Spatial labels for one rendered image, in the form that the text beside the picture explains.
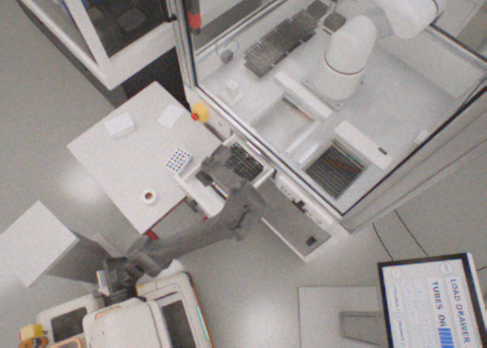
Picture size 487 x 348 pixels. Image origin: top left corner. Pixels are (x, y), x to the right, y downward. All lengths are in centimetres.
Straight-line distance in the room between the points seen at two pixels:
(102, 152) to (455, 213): 238
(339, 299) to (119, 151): 158
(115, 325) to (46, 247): 89
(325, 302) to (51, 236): 160
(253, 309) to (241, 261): 31
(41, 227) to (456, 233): 257
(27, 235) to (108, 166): 47
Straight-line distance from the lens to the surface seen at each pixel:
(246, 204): 76
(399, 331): 136
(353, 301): 232
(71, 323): 156
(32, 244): 174
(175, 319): 121
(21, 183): 284
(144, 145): 171
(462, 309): 128
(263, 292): 224
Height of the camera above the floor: 223
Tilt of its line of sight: 67 degrees down
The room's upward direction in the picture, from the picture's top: 3 degrees clockwise
